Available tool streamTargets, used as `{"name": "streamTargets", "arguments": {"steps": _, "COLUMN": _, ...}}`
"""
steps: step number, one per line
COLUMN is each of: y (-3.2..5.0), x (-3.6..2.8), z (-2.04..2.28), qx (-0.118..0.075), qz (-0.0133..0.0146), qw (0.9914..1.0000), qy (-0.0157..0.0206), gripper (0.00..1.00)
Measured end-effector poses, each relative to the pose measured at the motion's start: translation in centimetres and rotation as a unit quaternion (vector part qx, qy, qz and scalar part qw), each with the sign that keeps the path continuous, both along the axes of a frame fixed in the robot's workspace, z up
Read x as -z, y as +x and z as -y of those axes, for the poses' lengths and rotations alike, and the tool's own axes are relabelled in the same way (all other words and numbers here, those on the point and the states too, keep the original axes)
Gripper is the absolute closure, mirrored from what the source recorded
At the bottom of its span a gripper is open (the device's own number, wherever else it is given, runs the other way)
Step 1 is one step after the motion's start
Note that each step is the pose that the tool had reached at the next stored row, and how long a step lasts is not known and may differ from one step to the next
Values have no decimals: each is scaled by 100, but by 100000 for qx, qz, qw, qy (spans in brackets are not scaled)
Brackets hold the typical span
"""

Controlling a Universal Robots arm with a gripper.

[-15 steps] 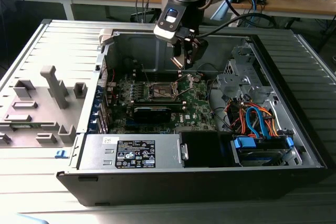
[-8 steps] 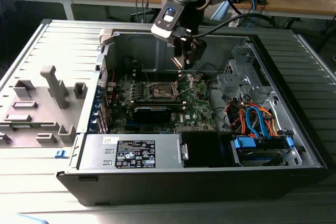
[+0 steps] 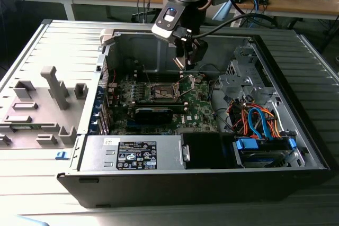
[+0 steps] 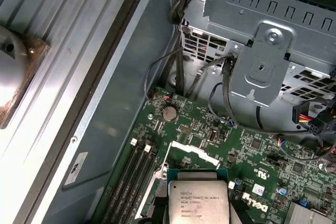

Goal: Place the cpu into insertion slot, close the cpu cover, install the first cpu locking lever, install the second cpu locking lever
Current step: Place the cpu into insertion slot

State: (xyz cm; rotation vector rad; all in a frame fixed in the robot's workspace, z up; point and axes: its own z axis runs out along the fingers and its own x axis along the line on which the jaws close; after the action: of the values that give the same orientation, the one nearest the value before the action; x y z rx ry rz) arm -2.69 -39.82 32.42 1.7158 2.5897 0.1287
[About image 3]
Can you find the black open PC case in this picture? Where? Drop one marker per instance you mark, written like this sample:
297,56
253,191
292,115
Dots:
159,191

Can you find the blue plastic clip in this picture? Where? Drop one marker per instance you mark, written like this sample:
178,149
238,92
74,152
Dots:
61,155

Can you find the green motherboard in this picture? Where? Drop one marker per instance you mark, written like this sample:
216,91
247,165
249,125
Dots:
197,104

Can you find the CPU socket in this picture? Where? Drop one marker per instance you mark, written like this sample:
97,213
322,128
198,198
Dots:
162,92

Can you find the silver CPU with green edge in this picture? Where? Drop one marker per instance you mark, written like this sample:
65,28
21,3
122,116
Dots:
179,63

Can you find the grey plastic parts rack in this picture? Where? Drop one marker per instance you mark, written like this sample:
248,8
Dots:
45,104

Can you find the white power strip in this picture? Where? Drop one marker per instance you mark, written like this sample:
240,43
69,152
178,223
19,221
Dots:
236,22

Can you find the pale blue object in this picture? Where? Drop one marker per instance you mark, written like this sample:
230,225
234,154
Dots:
29,222

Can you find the grey power supply unit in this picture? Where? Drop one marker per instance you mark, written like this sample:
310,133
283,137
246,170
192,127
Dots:
92,154

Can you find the green RAM stick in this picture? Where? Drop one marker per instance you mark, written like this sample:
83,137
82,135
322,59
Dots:
23,127

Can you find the hard disk in blue carrier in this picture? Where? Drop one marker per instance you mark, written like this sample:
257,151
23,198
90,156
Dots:
247,145

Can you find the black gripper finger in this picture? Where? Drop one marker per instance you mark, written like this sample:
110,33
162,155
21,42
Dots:
180,48
198,51

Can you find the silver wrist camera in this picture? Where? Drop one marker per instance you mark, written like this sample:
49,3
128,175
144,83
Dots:
162,31

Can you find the silver metal drive cage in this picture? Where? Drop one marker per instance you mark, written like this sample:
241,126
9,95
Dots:
238,83

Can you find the black graphics card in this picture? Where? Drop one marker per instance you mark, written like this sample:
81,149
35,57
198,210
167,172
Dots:
152,116

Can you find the expansion slot bracket panel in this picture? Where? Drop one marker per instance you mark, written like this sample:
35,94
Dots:
102,109

